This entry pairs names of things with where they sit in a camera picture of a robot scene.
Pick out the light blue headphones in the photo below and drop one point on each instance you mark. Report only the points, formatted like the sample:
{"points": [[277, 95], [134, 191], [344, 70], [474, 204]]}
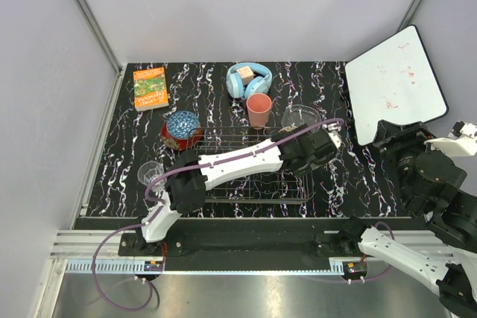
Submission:
{"points": [[260, 84]]}

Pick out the red floral lacquer bowl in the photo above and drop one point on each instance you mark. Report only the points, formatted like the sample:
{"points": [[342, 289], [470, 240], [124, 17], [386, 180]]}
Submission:
{"points": [[180, 144]]}

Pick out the clear drinking glass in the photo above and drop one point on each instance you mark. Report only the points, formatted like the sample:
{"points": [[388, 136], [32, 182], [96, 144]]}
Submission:
{"points": [[150, 171]]}

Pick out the small pink cube box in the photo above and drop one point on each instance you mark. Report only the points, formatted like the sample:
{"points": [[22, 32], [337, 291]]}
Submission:
{"points": [[246, 74]]}

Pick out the brown patterned ceramic bowl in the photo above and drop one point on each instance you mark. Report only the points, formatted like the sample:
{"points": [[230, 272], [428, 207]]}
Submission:
{"points": [[287, 129]]}

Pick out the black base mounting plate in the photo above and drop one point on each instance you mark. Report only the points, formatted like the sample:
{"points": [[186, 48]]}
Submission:
{"points": [[254, 245]]}

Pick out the blue patterned bowl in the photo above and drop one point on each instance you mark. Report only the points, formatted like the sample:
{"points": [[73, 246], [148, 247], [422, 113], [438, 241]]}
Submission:
{"points": [[182, 124]]}

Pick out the white board black frame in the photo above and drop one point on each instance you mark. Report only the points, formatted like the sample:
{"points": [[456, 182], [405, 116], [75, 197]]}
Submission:
{"points": [[393, 81]]}

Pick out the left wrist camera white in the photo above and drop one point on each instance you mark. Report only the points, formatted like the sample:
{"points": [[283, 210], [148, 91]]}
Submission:
{"points": [[333, 132]]}

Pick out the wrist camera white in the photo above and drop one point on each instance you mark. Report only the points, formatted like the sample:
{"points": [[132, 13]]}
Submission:
{"points": [[333, 132], [461, 141]]}

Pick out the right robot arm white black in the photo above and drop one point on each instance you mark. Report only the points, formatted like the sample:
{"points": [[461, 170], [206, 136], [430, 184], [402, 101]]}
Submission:
{"points": [[430, 186]]}

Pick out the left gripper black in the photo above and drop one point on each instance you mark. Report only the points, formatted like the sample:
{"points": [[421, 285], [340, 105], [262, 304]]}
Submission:
{"points": [[313, 162]]}

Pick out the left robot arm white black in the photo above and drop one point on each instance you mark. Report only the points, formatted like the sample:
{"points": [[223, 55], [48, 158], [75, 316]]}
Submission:
{"points": [[182, 190]]}

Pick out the wire dish rack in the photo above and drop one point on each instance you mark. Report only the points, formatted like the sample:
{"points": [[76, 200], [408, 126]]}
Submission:
{"points": [[269, 188]]}

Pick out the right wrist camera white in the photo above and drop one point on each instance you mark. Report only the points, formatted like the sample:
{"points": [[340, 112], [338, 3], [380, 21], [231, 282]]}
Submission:
{"points": [[461, 141]]}

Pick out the orange green book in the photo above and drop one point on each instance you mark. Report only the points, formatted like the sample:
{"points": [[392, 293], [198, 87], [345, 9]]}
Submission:
{"points": [[150, 89]]}

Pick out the pink plastic cup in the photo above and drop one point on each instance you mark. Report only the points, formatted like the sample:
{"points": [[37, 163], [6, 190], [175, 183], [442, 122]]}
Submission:
{"points": [[258, 108]]}

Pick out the clear glass plate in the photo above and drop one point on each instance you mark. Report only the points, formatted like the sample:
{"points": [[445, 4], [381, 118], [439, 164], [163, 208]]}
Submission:
{"points": [[297, 115]]}

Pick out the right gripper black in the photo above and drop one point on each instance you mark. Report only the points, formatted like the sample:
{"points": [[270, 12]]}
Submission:
{"points": [[408, 135]]}

